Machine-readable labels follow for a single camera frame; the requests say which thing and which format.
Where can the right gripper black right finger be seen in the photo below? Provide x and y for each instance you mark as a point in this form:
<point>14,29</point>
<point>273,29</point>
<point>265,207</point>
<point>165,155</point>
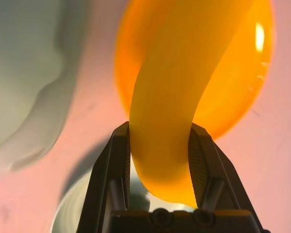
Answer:
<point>213,174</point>

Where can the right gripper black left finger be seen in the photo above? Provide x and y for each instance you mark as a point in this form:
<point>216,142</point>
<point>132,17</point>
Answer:
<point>106,174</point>

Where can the yellow toy banana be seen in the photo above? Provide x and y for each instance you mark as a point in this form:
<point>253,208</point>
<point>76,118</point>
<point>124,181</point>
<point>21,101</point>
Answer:
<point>165,121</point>

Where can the mint green plastic plate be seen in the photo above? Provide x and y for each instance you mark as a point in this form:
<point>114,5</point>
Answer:
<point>70,211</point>

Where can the yellow plastic plate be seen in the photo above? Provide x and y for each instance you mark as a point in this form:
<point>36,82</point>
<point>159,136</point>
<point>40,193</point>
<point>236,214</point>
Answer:
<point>232,80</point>

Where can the green cutting board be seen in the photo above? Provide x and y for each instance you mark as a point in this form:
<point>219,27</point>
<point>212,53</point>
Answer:
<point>19,72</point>

